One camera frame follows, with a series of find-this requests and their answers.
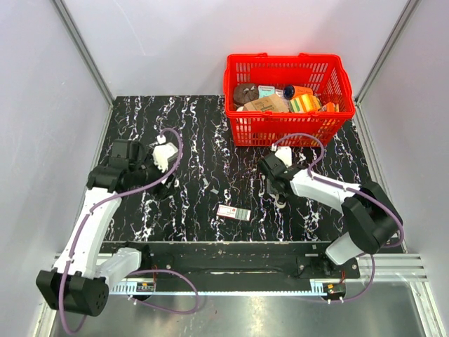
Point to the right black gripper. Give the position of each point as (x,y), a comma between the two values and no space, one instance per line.
(269,188)

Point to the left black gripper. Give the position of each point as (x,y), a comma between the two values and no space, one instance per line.
(164,189)

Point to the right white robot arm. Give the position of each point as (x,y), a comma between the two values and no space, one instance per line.
(368,214)

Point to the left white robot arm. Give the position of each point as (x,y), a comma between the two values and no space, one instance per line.
(76,283)

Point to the red white staple box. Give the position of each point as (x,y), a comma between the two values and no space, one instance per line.
(233,212)

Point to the brown cardboard packet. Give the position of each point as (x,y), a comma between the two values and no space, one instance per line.
(271,103)

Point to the yellow green striped box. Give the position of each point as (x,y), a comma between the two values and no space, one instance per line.
(304,103)

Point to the orange bottle blue cap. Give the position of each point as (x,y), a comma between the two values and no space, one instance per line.
(293,91)

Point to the teal white box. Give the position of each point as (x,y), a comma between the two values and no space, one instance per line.
(265,91)

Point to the orange small packet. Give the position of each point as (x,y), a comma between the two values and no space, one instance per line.
(329,107)

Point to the brown round item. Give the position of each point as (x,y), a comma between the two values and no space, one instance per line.
(245,93)

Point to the red plastic basket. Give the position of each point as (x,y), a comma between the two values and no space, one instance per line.
(323,73)

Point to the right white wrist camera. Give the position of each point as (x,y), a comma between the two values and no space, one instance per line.
(284,153)

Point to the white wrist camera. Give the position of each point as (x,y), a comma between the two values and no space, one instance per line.
(163,153)
(284,153)

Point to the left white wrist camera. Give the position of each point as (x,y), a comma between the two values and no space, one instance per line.
(163,153)

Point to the black mounting base plate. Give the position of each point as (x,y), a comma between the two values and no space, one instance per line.
(300,259)

